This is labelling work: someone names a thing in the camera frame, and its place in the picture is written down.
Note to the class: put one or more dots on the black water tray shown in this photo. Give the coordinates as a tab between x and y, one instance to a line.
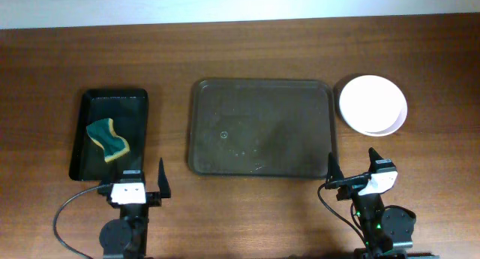
129	110

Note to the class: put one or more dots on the green yellow sponge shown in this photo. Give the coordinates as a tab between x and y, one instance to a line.
102	134

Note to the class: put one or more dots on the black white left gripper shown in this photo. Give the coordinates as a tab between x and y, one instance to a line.
152	198

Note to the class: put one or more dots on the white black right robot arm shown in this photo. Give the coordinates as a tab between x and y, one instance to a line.
386	231

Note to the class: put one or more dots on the pink plate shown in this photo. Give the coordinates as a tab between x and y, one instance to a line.
371	97

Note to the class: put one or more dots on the cream yellow plate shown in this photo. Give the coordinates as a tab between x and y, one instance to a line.
380	127

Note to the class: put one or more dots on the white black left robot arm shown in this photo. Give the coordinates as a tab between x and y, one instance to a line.
126	236

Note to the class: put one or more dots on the dark brown serving tray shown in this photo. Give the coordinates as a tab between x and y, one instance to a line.
261	127

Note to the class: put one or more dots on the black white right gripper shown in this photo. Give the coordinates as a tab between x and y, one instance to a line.
336	179

